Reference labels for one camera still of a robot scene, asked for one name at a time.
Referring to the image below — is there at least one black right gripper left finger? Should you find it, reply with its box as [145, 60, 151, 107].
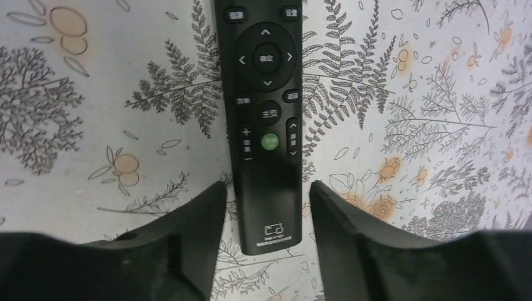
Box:
[1, 181, 226, 300]

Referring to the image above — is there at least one black remote control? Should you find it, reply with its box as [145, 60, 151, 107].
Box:
[213, 1, 303, 256]

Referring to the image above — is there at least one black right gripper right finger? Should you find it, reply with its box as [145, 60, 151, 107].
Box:
[309, 181, 531, 300]

